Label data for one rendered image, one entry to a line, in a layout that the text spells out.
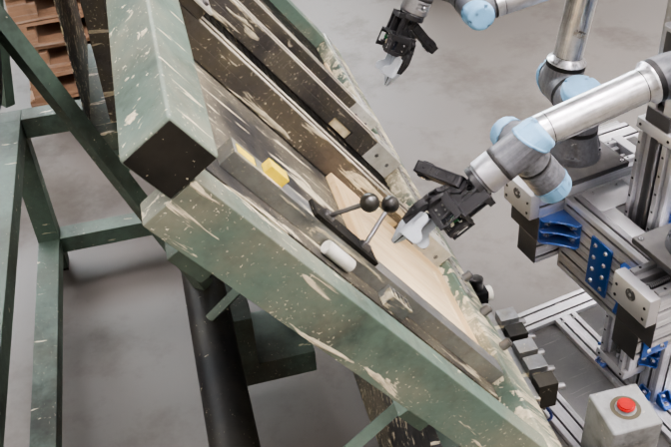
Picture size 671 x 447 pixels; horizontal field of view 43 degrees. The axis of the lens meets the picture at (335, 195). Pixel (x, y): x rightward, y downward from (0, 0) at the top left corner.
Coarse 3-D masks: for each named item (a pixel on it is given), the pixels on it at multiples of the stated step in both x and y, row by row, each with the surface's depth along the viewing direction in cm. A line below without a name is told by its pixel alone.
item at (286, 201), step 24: (240, 168) 155; (264, 192) 159; (288, 192) 162; (288, 216) 163; (312, 216) 165; (336, 240) 170; (360, 264) 175; (408, 288) 187; (432, 312) 190; (432, 336) 193; (456, 336) 195; (480, 360) 202
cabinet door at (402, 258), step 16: (336, 192) 207; (352, 192) 218; (352, 224) 196; (368, 224) 209; (384, 224) 222; (384, 240) 211; (384, 256) 200; (400, 256) 214; (416, 256) 228; (400, 272) 202; (416, 272) 216; (432, 272) 232; (416, 288) 204; (432, 288) 219; (448, 288) 233; (432, 304) 207; (448, 304) 221; (464, 320) 222
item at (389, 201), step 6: (384, 198) 177; (390, 198) 177; (384, 204) 177; (390, 204) 176; (396, 204) 177; (384, 210) 177; (390, 210) 176; (396, 210) 177; (384, 216) 177; (378, 222) 177; (372, 228) 176; (372, 234) 176; (360, 240) 175; (366, 240) 176; (366, 246) 175
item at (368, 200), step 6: (360, 198) 163; (366, 198) 161; (372, 198) 161; (360, 204) 162; (366, 204) 161; (372, 204) 161; (378, 204) 162; (324, 210) 169; (342, 210) 166; (348, 210) 165; (366, 210) 162; (372, 210) 162; (330, 216) 168
